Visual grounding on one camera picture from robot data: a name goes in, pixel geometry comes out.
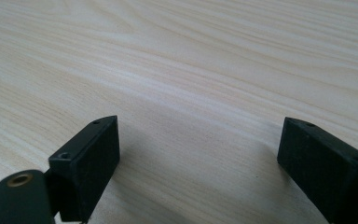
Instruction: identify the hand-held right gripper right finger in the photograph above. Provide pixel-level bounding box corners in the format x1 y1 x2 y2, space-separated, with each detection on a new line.
276 117 358 224

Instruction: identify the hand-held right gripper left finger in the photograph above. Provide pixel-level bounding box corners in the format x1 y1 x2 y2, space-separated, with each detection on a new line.
48 115 121 224

